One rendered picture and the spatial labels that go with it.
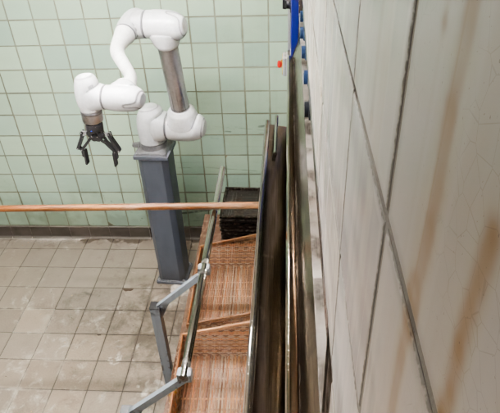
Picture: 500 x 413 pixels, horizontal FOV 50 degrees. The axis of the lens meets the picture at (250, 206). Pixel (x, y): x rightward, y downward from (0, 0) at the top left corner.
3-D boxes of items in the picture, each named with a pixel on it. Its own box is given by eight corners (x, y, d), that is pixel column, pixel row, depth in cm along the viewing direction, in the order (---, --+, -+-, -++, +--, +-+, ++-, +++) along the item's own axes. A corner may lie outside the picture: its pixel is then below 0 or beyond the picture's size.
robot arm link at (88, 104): (73, 114, 224) (103, 115, 222) (65, 78, 215) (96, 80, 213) (84, 102, 233) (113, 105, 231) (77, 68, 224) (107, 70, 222)
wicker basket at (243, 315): (290, 265, 291) (291, 224, 274) (293, 348, 245) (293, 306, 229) (201, 265, 293) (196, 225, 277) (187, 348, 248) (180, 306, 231)
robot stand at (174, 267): (164, 263, 383) (143, 139, 324) (193, 265, 380) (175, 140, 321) (156, 283, 366) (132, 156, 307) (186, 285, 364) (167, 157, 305)
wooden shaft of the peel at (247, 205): (-13, 213, 238) (-15, 207, 236) (-10, 209, 241) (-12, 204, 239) (378, 208, 228) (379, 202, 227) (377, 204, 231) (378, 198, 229)
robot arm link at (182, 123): (175, 128, 315) (211, 130, 311) (166, 146, 304) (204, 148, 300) (146, 2, 259) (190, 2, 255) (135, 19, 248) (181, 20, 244)
